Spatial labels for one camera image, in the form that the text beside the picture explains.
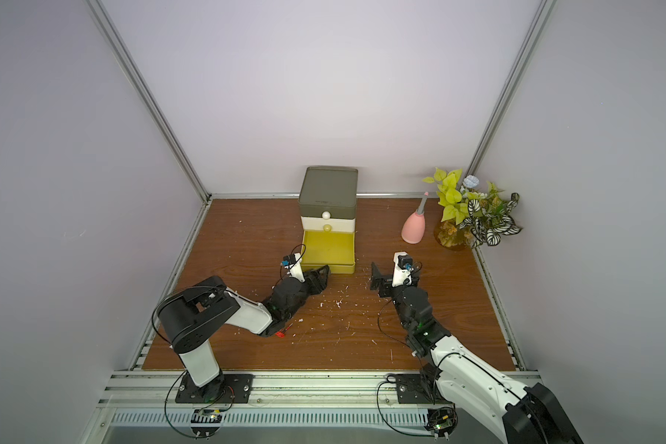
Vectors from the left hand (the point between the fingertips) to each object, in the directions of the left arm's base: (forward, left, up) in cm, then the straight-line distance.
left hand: (328, 269), depth 88 cm
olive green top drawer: (+19, +1, +10) cm, 21 cm away
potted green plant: (+10, -44, +16) cm, 48 cm away
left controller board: (-39, +32, -11) cm, 51 cm away
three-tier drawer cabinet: (+30, 0, +12) cm, 32 cm away
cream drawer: (+17, +3, +2) cm, 18 cm away
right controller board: (-39, -31, -10) cm, 50 cm away
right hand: (-2, -19, +10) cm, 21 cm away
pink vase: (+18, -31, -2) cm, 36 cm away
